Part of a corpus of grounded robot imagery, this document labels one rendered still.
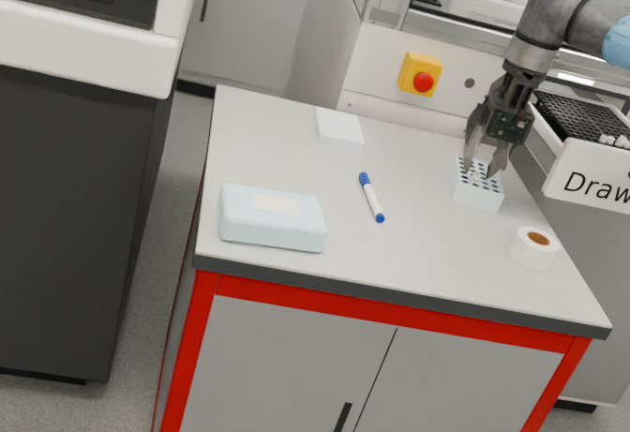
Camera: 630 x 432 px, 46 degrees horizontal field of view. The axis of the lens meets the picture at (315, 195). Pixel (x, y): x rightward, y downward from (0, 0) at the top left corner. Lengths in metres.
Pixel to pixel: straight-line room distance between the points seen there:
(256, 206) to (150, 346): 0.99
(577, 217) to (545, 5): 0.74
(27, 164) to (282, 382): 0.63
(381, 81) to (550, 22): 0.45
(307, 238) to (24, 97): 0.61
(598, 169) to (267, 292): 0.62
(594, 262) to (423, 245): 0.83
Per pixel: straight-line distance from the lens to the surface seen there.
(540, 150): 1.41
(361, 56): 1.50
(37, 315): 1.65
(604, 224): 1.86
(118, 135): 1.38
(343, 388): 1.17
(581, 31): 1.18
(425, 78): 1.46
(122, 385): 1.85
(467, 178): 1.34
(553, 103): 1.56
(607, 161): 1.34
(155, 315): 2.04
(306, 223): 1.01
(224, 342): 1.09
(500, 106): 1.24
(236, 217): 0.99
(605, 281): 1.96
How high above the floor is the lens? 1.32
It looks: 29 degrees down
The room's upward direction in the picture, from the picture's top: 17 degrees clockwise
